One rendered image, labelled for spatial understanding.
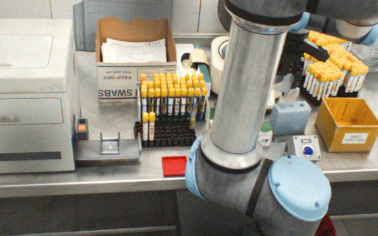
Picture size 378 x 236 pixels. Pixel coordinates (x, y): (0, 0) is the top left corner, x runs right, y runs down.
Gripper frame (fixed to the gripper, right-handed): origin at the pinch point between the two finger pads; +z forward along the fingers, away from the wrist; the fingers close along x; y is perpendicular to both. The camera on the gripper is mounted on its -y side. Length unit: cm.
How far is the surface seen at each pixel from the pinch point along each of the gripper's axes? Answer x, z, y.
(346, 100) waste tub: -1.1, 5.9, -21.3
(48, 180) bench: 8, 15, 65
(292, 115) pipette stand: 2.0, 6.8, -2.3
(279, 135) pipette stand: 2.0, 14.0, 0.0
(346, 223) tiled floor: -24, 103, -65
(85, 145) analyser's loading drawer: 1, 11, 55
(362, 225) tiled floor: -21, 103, -73
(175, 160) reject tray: 6.1, 14.9, 32.1
